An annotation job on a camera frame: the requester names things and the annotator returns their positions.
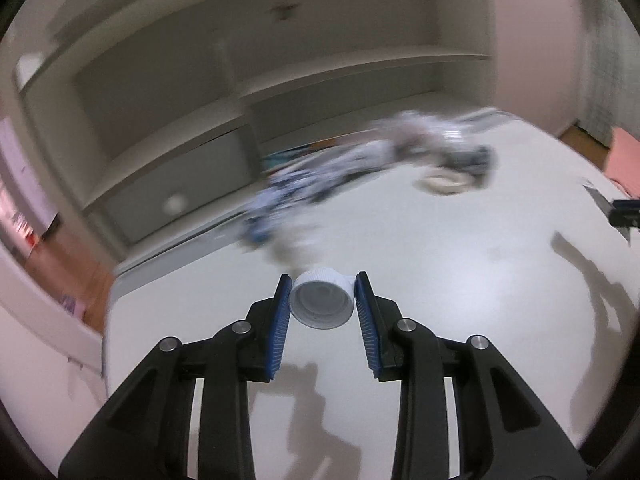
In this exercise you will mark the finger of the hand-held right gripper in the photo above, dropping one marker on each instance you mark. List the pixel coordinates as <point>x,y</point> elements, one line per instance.
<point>625,212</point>

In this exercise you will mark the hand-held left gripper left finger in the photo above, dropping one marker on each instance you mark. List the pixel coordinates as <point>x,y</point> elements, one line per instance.
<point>280,330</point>

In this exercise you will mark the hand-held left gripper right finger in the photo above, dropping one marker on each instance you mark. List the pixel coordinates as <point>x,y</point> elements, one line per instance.
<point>366,330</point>

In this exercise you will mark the white bottle cap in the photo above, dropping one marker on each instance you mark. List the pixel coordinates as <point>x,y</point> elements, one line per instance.
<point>320,305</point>

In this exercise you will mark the pink cloth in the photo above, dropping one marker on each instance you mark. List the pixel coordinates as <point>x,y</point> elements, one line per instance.
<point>625,160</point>

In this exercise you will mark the grey patterned curtain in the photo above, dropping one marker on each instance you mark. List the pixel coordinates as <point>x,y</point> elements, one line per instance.
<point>615,60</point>

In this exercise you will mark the white blue-printed wrapper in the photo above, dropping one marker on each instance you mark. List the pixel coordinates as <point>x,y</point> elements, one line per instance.
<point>325,180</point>

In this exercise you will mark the white drawer knob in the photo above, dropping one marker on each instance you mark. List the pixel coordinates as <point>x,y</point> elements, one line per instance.
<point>174,204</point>

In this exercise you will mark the pale round lid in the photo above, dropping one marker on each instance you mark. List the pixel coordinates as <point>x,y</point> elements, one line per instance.
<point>444,183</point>

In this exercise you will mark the grey drawer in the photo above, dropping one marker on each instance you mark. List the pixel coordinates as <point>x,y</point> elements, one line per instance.
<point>190,185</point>

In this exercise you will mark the colourful flat book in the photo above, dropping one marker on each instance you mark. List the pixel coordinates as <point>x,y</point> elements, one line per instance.
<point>295,155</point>

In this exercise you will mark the clear plastic bag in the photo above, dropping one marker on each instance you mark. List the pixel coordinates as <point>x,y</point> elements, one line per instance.
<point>425,127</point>

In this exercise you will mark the white door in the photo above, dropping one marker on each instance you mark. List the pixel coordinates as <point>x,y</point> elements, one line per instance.
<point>40,350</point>

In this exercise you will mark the white desk hutch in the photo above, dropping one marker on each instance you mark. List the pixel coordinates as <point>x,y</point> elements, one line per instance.
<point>150,85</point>

